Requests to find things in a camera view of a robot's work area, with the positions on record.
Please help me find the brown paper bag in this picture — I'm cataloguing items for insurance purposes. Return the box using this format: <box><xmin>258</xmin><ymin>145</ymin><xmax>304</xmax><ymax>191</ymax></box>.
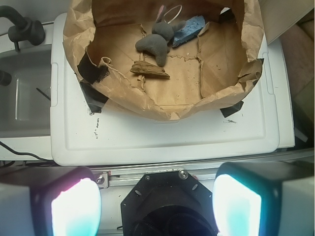
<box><xmin>63</xmin><ymin>0</ymin><xmax>264</xmax><ymax>121</ymax></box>

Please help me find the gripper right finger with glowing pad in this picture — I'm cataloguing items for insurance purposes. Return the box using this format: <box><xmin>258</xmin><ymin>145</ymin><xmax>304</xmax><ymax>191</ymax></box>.
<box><xmin>212</xmin><ymin>161</ymin><xmax>315</xmax><ymax>236</ymax></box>

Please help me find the white sink basin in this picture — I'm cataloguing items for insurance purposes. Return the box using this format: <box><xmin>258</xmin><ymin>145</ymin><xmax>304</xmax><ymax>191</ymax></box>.
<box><xmin>0</xmin><ymin>44</ymin><xmax>51</xmax><ymax>138</ymax></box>

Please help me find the black tape inside bag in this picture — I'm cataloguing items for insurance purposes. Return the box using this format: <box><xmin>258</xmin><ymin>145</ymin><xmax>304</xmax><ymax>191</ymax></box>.
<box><xmin>78</xmin><ymin>52</ymin><xmax>109</xmax><ymax>84</ymax></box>

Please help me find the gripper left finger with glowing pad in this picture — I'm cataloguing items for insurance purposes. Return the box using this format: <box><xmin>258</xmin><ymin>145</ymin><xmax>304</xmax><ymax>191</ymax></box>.
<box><xmin>0</xmin><ymin>166</ymin><xmax>101</xmax><ymax>236</ymax></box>

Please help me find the black tape piece left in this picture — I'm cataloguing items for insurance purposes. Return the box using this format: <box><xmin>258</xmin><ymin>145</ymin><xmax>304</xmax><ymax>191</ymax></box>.
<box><xmin>79</xmin><ymin>82</ymin><xmax>108</xmax><ymax>113</ymax></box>

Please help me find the black octagonal mount plate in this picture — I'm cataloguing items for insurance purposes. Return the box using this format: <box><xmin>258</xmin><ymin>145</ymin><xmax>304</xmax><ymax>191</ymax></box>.
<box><xmin>121</xmin><ymin>171</ymin><xmax>219</xmax><ymax>236</ymax></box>

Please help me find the cardboard box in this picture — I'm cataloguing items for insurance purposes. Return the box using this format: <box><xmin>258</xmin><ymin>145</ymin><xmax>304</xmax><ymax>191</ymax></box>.
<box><xmin>259</xmin><ymin>0</ymin><xmax>315</xmax><ymax>44</ymax></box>

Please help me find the blue sponge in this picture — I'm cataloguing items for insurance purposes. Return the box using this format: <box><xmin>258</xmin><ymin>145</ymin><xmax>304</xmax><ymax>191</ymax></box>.
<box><xmin>172</xmin><ymin>16</ymin><xmax>205</xmax><ymax>48</ymax></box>

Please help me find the brown wood chip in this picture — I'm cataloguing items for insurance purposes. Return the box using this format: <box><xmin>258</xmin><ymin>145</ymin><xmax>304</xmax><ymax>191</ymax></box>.
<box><xmin>130</xmin><ymin>60</ymin><xmax>170</xmax><ymax>79</ymax></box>

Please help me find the black tape piece right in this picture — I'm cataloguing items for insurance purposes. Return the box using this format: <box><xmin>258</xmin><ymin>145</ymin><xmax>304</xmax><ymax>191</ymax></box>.
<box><xmin>220</xmin><ymin>101</ymin><xmax>244</xmax><ymax>118</ymax></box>

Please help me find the aluminium rail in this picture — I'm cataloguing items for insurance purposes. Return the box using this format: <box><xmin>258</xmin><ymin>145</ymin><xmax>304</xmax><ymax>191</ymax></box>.
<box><xmin>94</xmin><ymin>149</ymin><xmax>315</xmax><ymax>189</ymax></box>

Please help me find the black tape piece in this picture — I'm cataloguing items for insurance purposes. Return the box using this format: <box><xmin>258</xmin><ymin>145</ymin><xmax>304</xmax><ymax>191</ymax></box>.
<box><xmin>79</xmin><ymin>82</ymin><xmax>108</xmax><ymax>113</ymax></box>
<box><xmin>220</xmin><ymin>101</ymin><xmax>244</xmax><ymax>118</ymax></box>

